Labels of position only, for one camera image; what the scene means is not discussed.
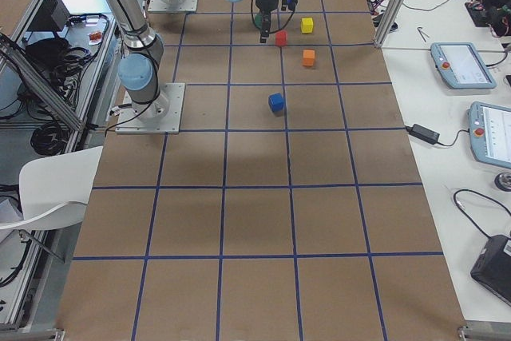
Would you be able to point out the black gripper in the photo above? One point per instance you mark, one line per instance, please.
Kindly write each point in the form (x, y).
(265, 1)

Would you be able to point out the red wooden block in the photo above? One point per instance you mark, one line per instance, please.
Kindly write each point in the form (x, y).
(281, 38)

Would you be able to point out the green wooden block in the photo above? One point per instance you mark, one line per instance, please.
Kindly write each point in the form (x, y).
(258, 21)

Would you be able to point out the yellow wooden block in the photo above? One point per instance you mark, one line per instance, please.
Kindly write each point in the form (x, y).
(307, 25)

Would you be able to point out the orange wooden block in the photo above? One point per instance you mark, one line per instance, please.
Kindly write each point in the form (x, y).
(308, 58)

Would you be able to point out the blue wooden block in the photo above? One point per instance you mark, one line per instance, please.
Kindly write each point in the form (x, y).
(276, 102)

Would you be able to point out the black power adapter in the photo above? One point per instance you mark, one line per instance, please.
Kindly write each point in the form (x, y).
(422, 133)

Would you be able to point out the upper teach pendant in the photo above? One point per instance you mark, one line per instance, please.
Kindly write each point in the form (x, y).
(460, 66)

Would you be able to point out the teach pendant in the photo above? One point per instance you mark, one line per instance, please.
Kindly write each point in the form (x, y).
(460, 66)
(489, 133)

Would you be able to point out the lower teach pendant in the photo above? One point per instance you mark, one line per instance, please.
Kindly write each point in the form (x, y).
(489, 133)

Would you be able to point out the white chair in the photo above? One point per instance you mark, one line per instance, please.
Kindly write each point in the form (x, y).
(55, 190)

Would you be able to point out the black laptop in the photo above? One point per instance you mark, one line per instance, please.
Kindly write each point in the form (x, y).
(492, 267)

